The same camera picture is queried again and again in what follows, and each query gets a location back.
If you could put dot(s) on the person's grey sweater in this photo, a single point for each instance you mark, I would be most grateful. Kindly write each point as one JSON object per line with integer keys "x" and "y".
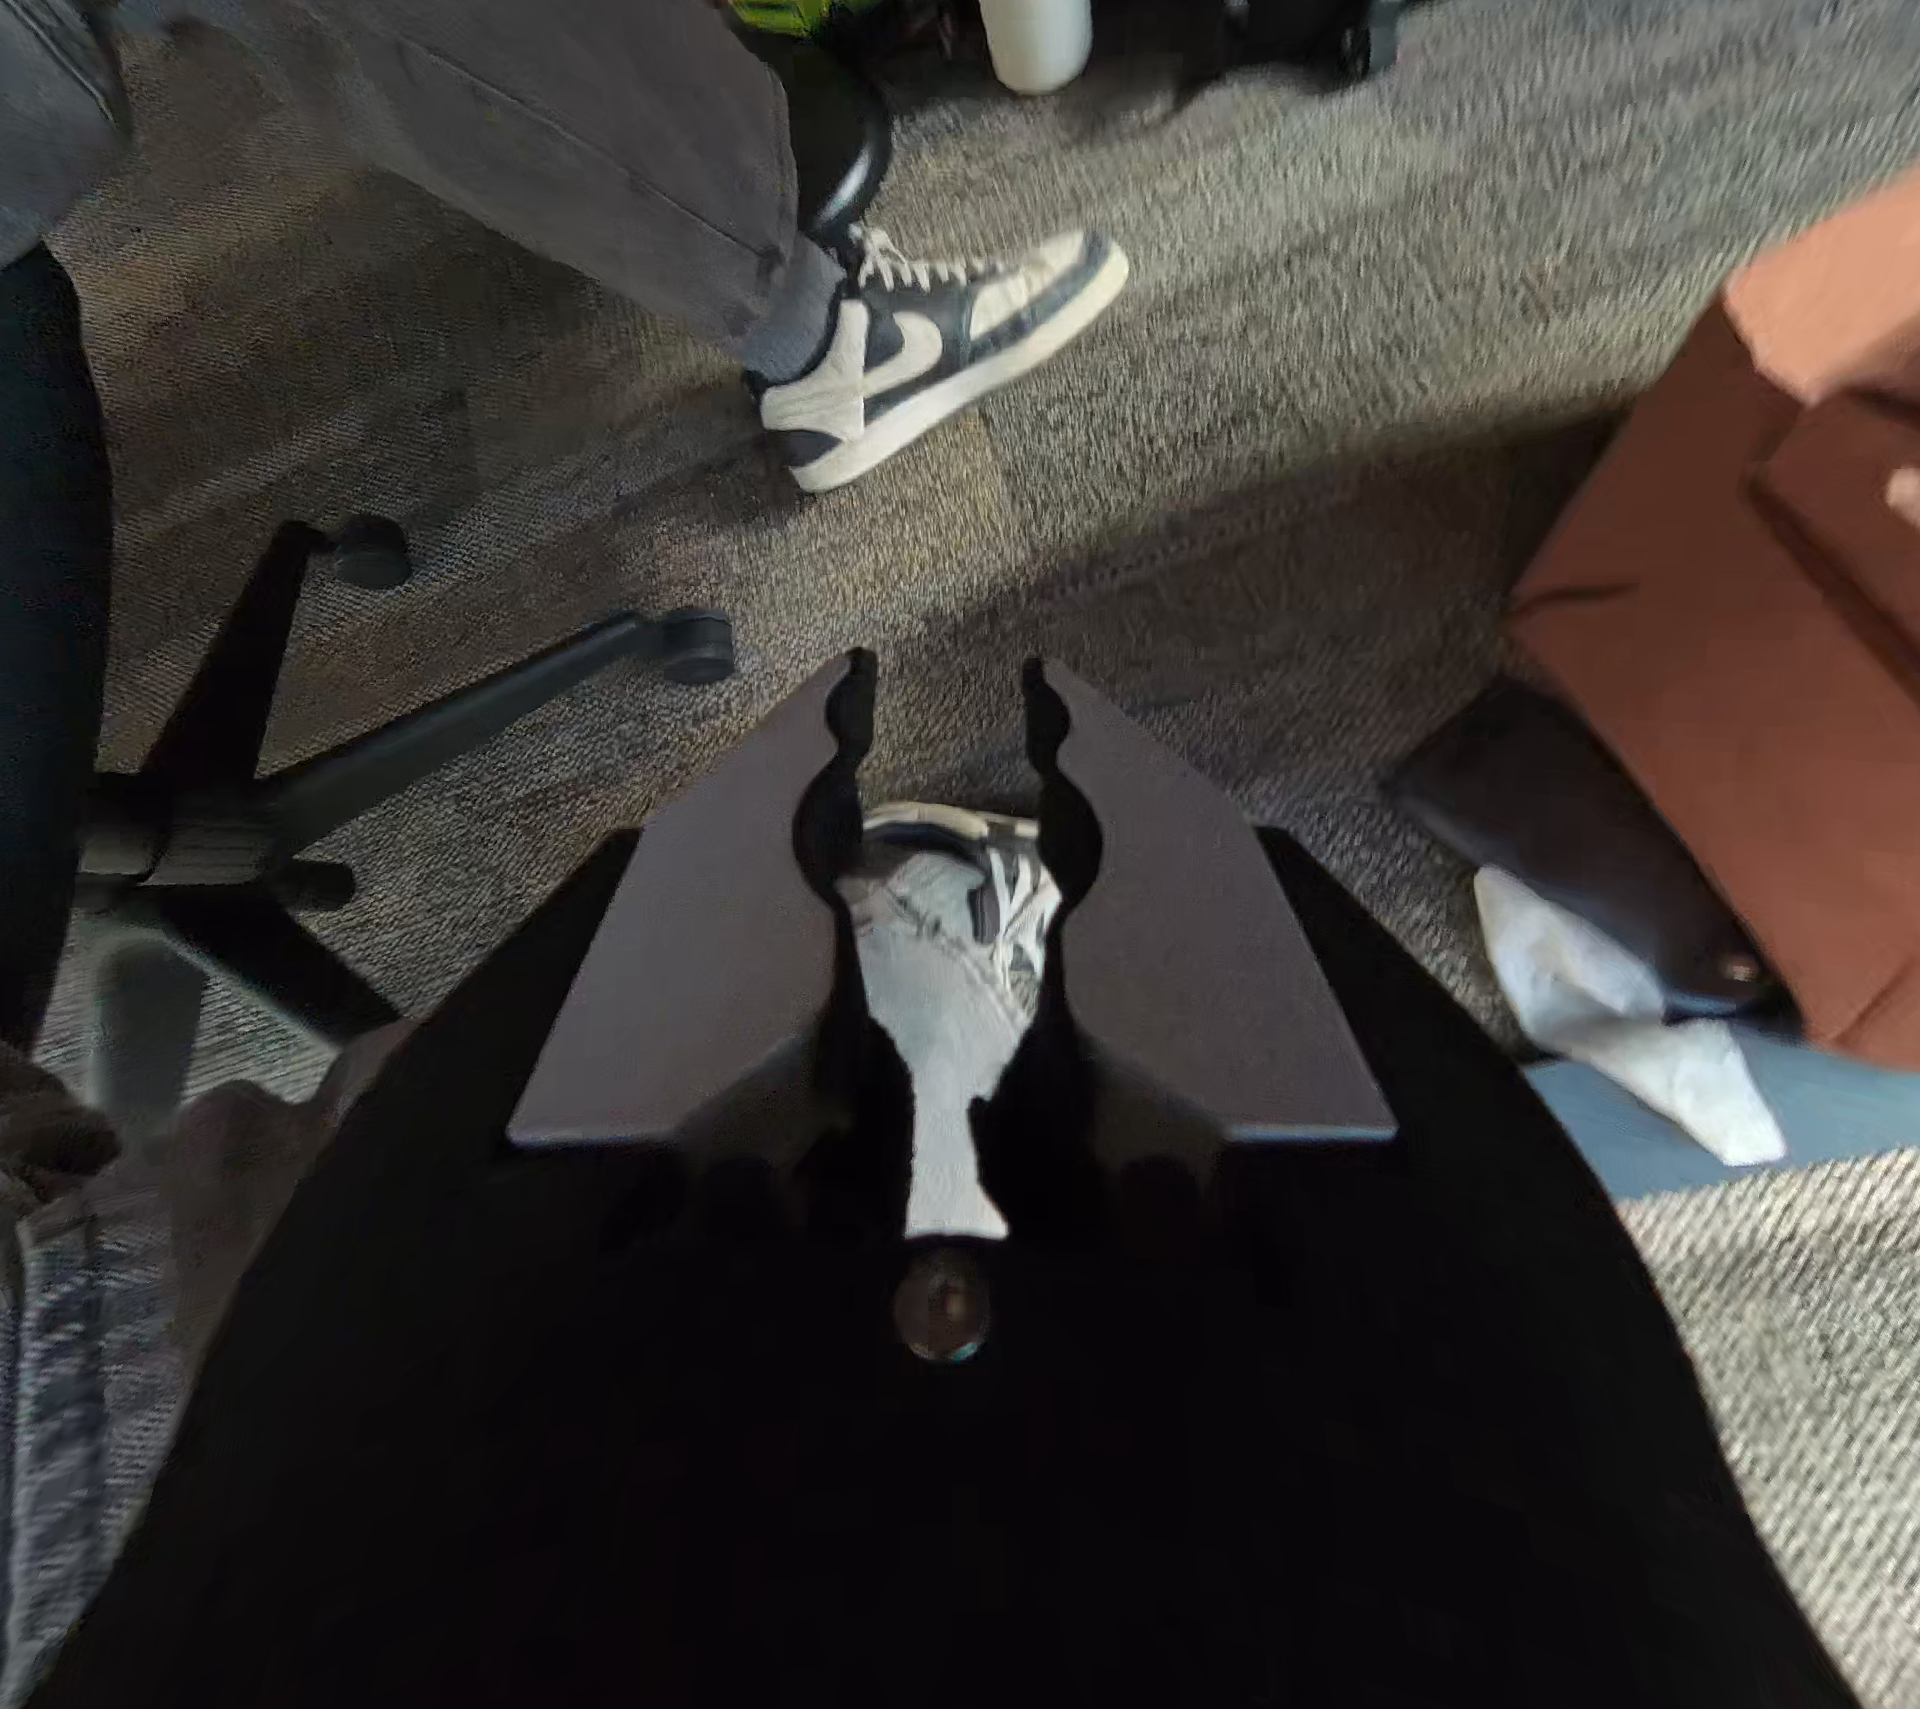
{"x": 75, "y": 1379}

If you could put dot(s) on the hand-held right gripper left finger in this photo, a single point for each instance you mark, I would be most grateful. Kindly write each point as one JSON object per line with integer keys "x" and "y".
{"x": 690, "y": 975}

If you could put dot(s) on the brown storage bin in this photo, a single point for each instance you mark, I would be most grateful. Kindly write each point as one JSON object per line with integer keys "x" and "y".
{"x": 1725, "y": 689}

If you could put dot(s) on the person's sneaker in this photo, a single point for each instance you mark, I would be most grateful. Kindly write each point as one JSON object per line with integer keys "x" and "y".
{"x": 1022, "y": 900}
{"x": 930, "y": 359}

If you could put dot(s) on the black floor stand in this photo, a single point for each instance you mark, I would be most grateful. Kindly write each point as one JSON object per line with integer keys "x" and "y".
{"x": 841, "y": 142}

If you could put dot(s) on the black office chair base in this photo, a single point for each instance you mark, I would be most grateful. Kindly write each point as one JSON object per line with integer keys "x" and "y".
{"x": 450, "y": 720}

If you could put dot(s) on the person's left sneaker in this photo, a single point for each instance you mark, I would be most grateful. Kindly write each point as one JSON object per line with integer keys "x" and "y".
{"x": 930, "y": 359}

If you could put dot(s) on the person's right sneaker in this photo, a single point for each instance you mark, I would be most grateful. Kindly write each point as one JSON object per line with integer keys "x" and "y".
{"x": 1022, "y": 900}

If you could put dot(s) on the black flat pouch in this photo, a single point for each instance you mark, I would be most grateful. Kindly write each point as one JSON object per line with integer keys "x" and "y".
{"x": 1560, "y": 809}

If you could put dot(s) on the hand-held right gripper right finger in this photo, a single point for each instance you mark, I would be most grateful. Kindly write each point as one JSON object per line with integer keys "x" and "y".
{"x": 1215, "y": 975}

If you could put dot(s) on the person's right leg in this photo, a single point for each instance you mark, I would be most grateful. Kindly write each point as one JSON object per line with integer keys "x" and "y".
{"x": 945, "y": 1079}

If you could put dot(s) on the white crumpled paper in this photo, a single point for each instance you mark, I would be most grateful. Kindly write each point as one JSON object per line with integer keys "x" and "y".
{"x": 1634, "y": 1035}

